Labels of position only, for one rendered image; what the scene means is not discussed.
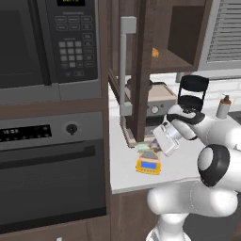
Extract black steel microwave oven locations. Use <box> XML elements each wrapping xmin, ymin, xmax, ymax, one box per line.
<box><xmin>0</xmin><ymin>0</ymin><xmax>104</xmax><ymax>102</ymax></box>

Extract green wrapped bar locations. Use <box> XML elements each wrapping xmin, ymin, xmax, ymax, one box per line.
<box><xmin>135</xmin><ymin>141</ymin><xmax>160</xmax><ymax>153</ymax></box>

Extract brown cabinet door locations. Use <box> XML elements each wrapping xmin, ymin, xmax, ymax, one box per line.
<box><xmin>107</xmin><ymin>0</ymin><xmax>155</xmax><ymax>149</ymax></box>

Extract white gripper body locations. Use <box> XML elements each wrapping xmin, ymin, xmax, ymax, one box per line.
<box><xmin>153</xmin><ymin>123</ymin><xmax>182</xmax><ymax>157</ymax></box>

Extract brown wall cabinet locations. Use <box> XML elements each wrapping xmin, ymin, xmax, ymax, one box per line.
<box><xmin>106</xmin><ymin>0</ymin><xmax>214</xmax><ymax>75</ymax></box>

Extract black oven door handle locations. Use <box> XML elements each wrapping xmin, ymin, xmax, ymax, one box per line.
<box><xmin>0</xmin><ymin>145</ymin><xmax>96</xmax><ymax>170</ymax></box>

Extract brown base cabinet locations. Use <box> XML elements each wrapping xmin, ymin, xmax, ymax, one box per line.
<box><xmin>110</xmin><ymin>187</ymin><xmax>168</xmax><ymax>241</ymax></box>

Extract yellow digital scale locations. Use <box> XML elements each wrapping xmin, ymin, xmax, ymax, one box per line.
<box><xmin>135</xmin><ymin>150</ymin><xmax>163</xmax><ymax>176</ymax></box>

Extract black oven knob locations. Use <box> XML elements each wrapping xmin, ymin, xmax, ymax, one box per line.
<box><xmin>65</xmin><ymin>122</ymin><xmax>79</xmax><ymax>137</ymax></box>

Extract grey window blinds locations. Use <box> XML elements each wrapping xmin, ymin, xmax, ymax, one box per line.
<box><xmin>197</xmin><ymin>0</ymin><xmax>241</xmax><ymax>72</ymax></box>

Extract grey cabinet door handle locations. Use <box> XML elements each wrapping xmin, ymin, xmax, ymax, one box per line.
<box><xmin>119</xmin><ymin>16</ymin><xmax>137</xmax><ymax>118</ymax></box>

